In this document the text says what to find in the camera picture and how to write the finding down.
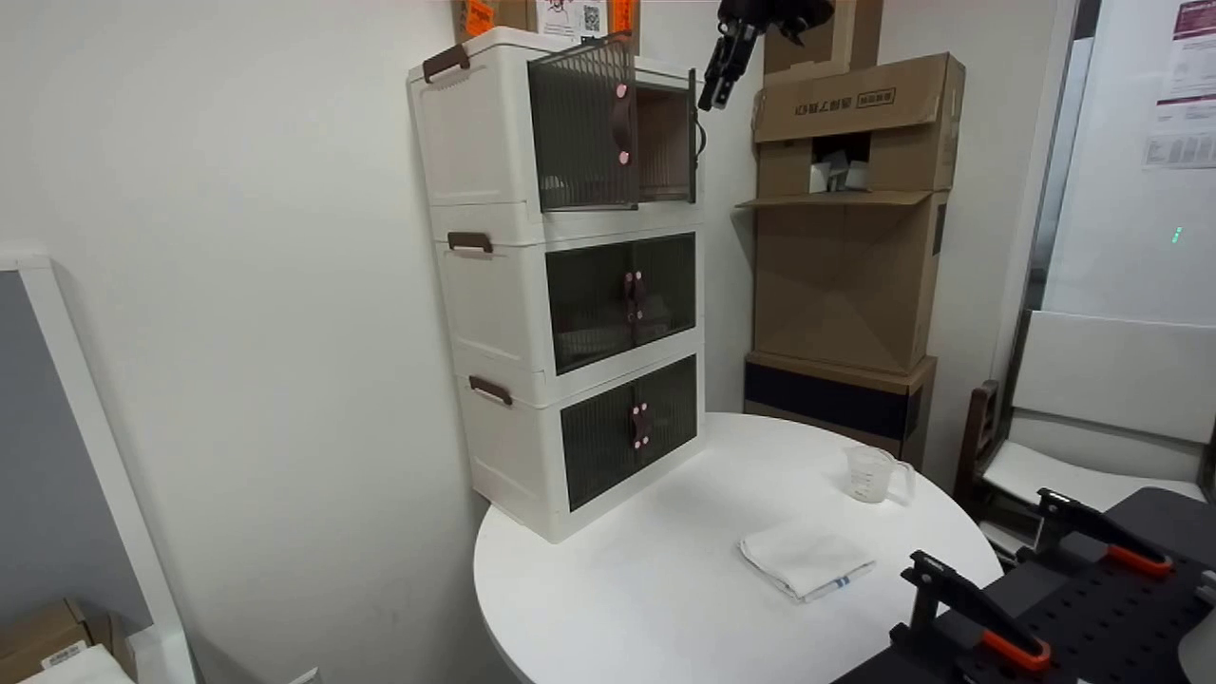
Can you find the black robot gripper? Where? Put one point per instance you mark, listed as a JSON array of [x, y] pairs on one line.
[[745, 22]]

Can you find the smoked cabinet door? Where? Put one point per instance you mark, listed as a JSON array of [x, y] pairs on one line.
[[584, 129], [666, 144]]

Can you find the orange white box on cabinet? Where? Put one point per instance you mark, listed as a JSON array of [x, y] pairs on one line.
[[545, 25]]

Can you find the white stacked storage cabinet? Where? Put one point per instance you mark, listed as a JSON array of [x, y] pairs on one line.
[[492, 243]]

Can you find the middle smoked cabinet doors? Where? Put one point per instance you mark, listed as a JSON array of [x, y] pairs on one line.
[[616, 297]]

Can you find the smoked cabinet doors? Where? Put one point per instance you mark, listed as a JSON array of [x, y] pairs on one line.
[[616, 297], [626, 430]]

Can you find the bottom smoked cabinet doors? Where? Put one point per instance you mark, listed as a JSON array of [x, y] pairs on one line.
[[626, 430]]

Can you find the top tall cardboard box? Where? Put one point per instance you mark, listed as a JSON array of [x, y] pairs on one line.
[[848, 39]]

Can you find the upper brown cardboard box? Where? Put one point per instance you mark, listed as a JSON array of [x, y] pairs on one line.
[[906, 117]]

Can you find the large brown cardboard box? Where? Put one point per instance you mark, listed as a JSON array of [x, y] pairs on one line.
[[845, 281]]

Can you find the black box under cardboard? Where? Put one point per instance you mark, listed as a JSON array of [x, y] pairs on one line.
[[875, 409]]

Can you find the white whiteboard panel right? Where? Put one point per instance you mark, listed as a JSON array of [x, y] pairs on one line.
[[1115, 372]]

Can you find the folded white cloth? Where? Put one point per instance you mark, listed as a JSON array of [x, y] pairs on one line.
[[804, 561]]

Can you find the far black orange clamp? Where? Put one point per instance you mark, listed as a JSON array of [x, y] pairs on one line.
[[1062, 516]]

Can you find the black orange clamp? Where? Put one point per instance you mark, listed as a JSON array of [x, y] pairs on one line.
[[996, 631], [1062, 516]]

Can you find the near black orange clamp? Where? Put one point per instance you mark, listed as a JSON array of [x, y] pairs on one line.
[[996, 631]]

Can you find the white framed grey panel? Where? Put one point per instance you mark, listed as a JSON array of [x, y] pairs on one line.
[[70, 517]]

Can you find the cardboard box lower left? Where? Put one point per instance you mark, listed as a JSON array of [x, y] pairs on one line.
[[32, 640]]

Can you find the paper poster on wall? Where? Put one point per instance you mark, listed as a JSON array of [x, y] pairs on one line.
[[1182, 107]]

